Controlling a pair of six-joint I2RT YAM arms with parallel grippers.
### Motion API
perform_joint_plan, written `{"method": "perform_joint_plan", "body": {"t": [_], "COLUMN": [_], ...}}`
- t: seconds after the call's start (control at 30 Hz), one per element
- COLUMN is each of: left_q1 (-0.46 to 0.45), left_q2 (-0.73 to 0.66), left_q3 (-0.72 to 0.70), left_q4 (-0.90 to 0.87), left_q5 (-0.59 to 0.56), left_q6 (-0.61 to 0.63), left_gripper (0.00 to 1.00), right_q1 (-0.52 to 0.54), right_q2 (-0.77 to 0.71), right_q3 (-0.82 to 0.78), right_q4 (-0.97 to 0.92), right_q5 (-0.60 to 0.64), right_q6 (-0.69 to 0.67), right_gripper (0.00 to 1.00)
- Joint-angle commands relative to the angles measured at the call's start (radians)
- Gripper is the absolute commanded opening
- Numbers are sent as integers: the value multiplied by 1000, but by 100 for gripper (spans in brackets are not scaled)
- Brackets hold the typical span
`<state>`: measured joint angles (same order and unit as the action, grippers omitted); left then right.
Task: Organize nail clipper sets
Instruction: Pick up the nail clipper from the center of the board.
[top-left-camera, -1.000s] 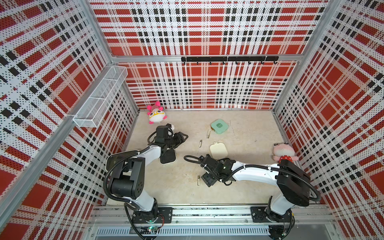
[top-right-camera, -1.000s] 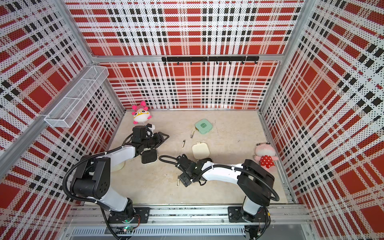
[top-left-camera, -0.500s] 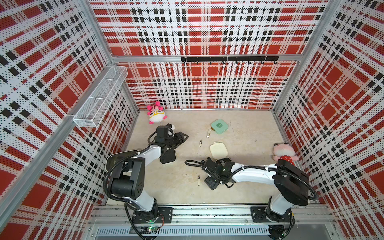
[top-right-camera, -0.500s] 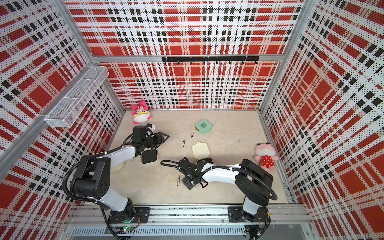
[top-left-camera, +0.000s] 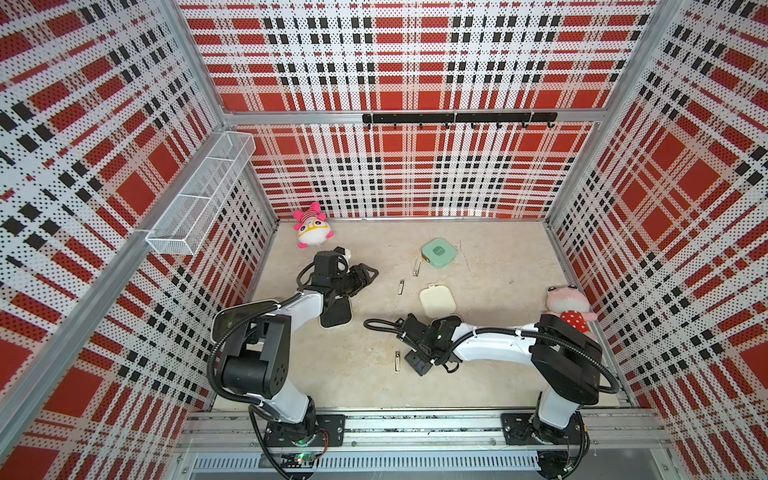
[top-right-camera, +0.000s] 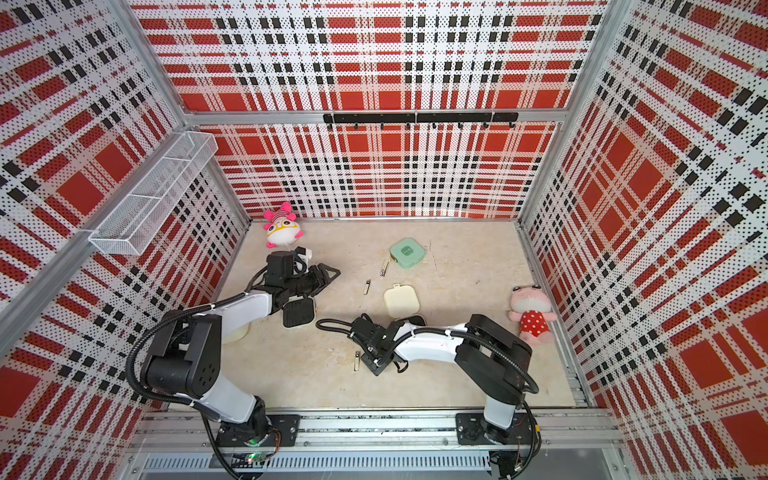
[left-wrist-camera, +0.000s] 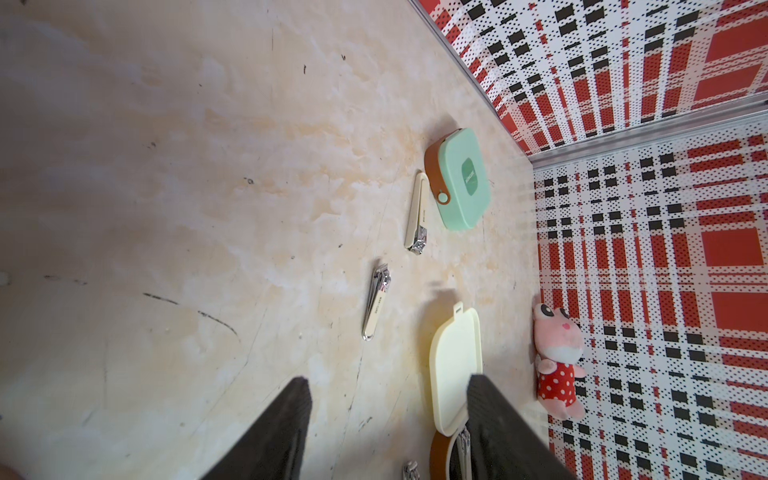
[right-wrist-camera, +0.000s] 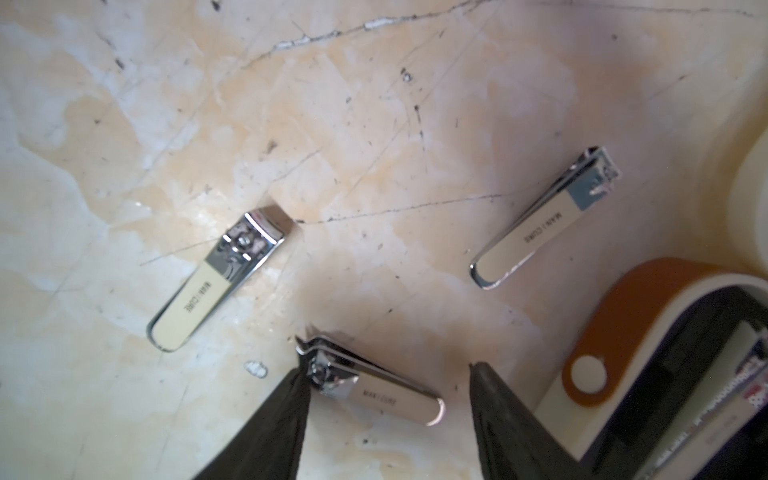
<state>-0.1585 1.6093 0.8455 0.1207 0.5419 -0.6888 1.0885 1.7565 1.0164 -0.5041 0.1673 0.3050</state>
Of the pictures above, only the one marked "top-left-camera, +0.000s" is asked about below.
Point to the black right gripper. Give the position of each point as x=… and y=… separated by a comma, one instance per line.
x=414, y=363

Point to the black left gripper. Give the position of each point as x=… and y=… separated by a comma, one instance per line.
x=361, y=278

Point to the cream manicure case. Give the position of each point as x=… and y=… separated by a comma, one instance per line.
x=337, y=311
x=437, y=301

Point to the mint green manicure case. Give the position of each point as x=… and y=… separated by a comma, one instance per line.
x=438, y=253

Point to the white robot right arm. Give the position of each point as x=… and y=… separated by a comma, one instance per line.
x=567, y=359

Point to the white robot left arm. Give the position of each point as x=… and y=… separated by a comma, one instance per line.
x=249, y=360

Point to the cream nail clipper far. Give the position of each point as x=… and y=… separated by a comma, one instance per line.
x=417, y=266

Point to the pink white owl plush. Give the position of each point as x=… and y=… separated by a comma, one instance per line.
x=312, y=228

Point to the white box green screen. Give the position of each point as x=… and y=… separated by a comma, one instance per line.
x=224, y=320

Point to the pink frog plush red dress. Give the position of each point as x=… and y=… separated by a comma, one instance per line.
x=570, y=305

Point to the white wire mesh shelf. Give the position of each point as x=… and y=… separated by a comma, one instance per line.
x=186, y=222

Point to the black wall hook rail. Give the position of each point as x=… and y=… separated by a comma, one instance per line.
x=522, y=118

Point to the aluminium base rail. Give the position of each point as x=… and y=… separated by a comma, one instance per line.
x=607, y=443

